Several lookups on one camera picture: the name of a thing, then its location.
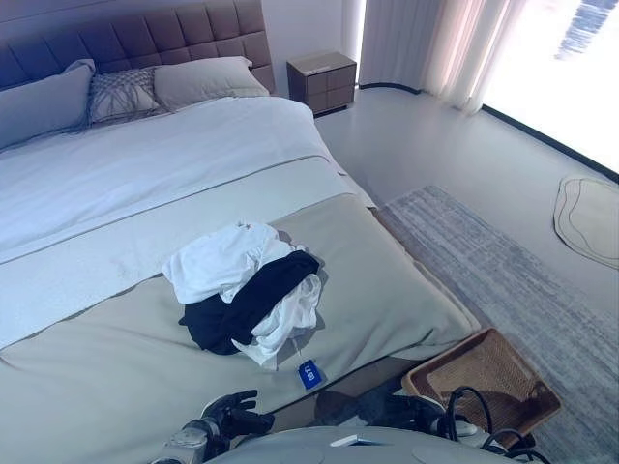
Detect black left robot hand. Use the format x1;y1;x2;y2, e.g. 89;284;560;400
201;389;276;439

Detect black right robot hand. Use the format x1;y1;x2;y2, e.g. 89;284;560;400
374;391;448;430

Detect blue hang tag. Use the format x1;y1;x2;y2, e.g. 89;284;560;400
295;357;329;391

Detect black garment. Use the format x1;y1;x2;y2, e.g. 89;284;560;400
177;249;323;358

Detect white garment with tags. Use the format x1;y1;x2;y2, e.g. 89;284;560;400
230;273;324;372

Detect plain white garment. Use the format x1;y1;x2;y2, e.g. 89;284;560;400
162;220;297;305

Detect brown wicker basket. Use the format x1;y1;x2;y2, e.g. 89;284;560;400
400;327;564;450

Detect bed with beige cover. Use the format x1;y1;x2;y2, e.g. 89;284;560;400
0;191;483;464

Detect grey robot torso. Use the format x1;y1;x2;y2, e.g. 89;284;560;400
212;424;555;464

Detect grey striped rug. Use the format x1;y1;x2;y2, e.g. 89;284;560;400
375;185;619;464

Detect small cream round rug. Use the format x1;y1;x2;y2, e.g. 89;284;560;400
551;175;619;270

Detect white duvet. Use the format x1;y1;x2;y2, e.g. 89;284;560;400
0;95;379;350

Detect brown nightstand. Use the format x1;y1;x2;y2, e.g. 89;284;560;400
285;50;359;118

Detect patterned grey cushion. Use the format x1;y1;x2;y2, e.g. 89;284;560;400
87;66;174;125

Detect bright window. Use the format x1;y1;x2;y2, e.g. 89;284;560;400
481;0;619;185

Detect sheer beige curtain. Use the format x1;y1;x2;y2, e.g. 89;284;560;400
357;0;515;117

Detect grey pillow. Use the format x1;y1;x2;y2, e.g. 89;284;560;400
0;58;97;152

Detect brown tufted headboard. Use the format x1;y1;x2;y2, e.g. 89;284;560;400
0;0;278;96

